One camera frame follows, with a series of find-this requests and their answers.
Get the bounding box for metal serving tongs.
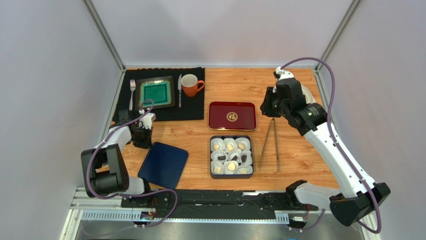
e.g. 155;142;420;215
258;117;281;173

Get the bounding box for navy box lid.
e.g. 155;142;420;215
137;142;189;189

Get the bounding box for white bar chocolate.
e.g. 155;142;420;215
226;143;234;151

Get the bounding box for dark round chocolate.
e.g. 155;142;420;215
217;155;227;161

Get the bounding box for white rounded chocolate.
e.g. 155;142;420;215
227;162;236;171

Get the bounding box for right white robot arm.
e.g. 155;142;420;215
260;77;391;227

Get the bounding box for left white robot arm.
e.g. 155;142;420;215
80;110;156;199

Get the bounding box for white round plate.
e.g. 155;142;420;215
301;84;317;104

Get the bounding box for red lacquer tray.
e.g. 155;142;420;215
207;101;258;131

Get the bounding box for green square plate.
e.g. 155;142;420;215
134;75;176;110

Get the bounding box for silver fork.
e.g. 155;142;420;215
128;79;136;111

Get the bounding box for black placemat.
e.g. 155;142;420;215
112;67;205;122

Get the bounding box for navy box with paper cups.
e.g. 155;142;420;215
209;135;255;180

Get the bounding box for table knife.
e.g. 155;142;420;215
177;74;182;108

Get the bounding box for orange mug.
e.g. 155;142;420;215
181;74;205;98

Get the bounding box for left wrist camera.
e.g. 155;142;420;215
137;109;156;130

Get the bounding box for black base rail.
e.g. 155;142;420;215
120;189;318;220

